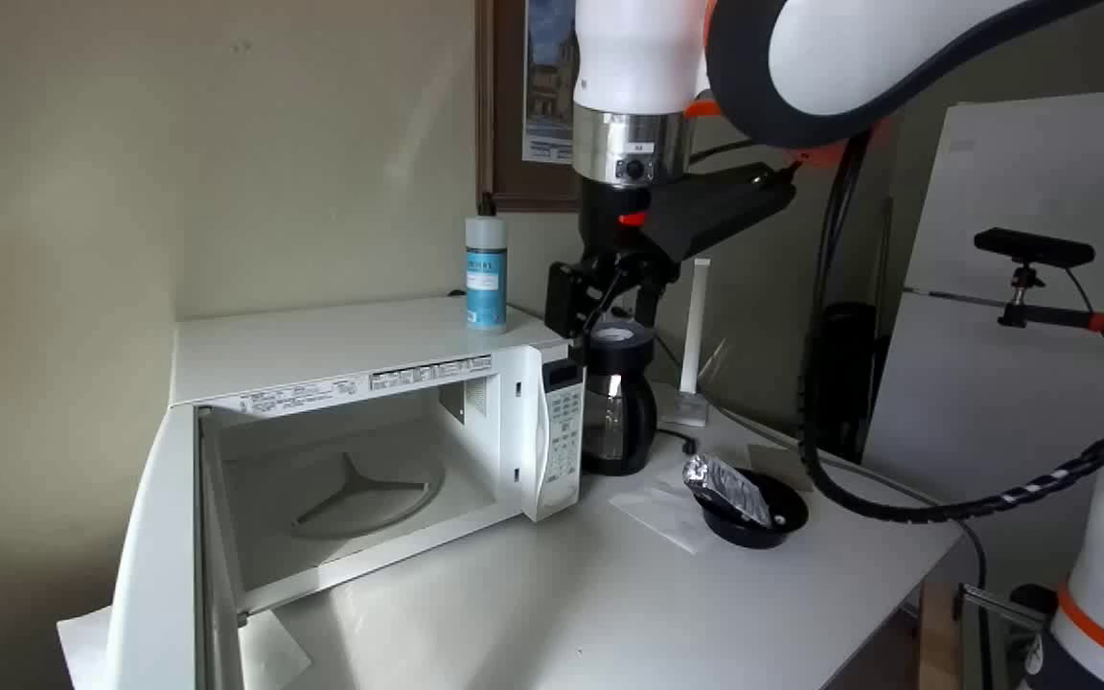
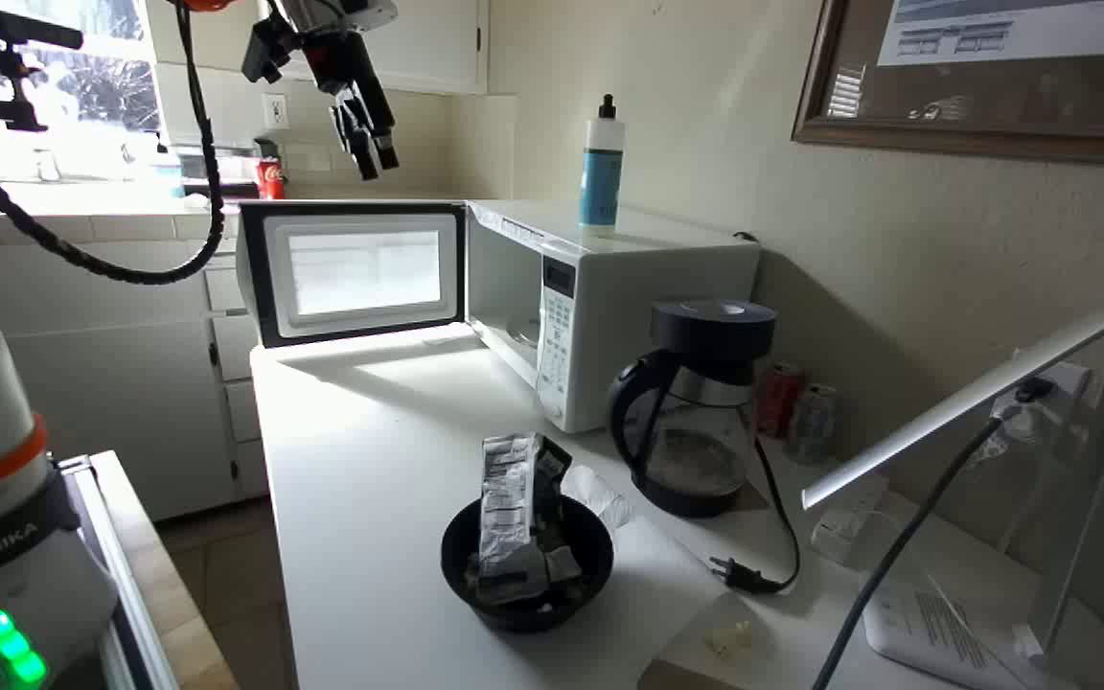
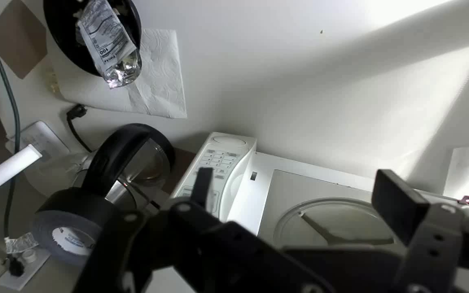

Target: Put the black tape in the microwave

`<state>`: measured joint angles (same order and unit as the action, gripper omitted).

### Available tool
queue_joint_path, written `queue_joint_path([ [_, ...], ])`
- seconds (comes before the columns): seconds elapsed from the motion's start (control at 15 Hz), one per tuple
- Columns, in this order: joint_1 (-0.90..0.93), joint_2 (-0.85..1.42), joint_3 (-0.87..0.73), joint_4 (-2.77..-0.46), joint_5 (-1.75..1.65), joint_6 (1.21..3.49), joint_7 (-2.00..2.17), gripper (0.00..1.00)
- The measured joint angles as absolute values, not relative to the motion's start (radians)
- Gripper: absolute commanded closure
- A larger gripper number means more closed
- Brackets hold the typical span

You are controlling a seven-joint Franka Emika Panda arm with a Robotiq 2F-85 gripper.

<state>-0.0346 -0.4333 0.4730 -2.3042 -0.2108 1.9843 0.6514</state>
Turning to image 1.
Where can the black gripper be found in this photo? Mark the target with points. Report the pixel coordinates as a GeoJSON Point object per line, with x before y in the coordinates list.
{"type": "Point", "coordinates": [616, 258]}

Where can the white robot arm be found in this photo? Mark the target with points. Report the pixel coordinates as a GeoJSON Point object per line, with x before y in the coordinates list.
{"type": "Point", "coordinates": [791, 75]}

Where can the white microwave oven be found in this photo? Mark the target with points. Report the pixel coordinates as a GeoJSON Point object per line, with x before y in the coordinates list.
{"type": "Point", "coordinates": [346, 437]}

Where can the white microwave door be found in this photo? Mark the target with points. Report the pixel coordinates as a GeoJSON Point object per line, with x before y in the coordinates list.
{"type": "Point", "coordinates": [175, 615]}

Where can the blue white squeeze bottle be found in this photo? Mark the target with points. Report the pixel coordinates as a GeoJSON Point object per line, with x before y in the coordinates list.
{"type": "Point", "coordinates": [483, 266]}

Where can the white paper towel holder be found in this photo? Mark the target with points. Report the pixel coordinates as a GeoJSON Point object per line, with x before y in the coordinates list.
{"type": "Point", "coordinates": [690, 404]}

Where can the wood framed notice board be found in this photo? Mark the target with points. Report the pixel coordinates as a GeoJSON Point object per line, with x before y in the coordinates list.
{"type": "Point", "coordinates": [498, 106]}

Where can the snack wrappers in bowl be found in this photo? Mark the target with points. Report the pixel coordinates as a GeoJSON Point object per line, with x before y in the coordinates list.
{"type": "Point", "coordinates": [726, 488]}

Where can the white paper towel sheet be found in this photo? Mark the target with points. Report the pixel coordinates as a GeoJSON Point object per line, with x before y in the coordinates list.
{"type": "Point", "coordinates": [665, 507]}

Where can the black bowl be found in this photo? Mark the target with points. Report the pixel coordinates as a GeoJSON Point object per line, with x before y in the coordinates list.
{"type": "Point", "coordinates": [789, 516]}

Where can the white refrigerator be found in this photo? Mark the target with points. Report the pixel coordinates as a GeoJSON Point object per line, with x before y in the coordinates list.
{"type": "Point", "coordinates": [969, 404]}

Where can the black camera on stand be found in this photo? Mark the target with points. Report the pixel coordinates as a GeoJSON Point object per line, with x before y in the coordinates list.
{"type": "Point", "coordinates": [1030, 250]}

